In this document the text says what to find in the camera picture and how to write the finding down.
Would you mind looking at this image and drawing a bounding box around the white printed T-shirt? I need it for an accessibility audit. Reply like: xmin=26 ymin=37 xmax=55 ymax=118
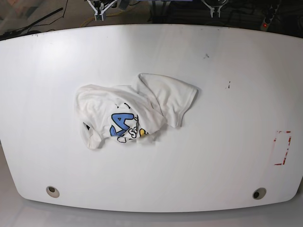
xmin=75 ymin=73 xmax=198 ymax=150

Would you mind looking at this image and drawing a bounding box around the left table grommet hole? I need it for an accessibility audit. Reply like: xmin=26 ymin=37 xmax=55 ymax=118
xmin=46 ymin=186 xmax=60 ymax=198

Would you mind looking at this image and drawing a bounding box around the table grommet hole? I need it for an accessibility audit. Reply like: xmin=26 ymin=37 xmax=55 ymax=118
xmin=252 ymin=188 xmax=267 ymax=200
xmin=46 ymin=186 xmax=60 ymax=198

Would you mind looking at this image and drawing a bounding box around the red tape rectangle marker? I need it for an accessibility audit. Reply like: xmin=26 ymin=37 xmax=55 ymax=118
xmin=271 ymin=131 xmax=292 ymax=166

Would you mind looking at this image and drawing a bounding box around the right table grommet hole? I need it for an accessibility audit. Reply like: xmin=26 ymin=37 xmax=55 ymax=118
xmin=252 ymin=188 xmax=267 ymax=200

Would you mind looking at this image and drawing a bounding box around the black power strip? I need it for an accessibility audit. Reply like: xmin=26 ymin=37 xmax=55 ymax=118
xmin=260 ymin=0 xmax=281 ymax=31

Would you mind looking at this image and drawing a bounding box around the yellow cable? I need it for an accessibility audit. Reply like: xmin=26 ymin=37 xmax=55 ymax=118
xmin=81 ymin=6 xmax=135 ymax=28

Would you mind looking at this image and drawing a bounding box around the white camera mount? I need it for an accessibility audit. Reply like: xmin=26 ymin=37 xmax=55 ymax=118
xmin=87 ymin=0 xmax=118 ymax=21
xmin=201 ymin=0 xmax=228 ymax=18

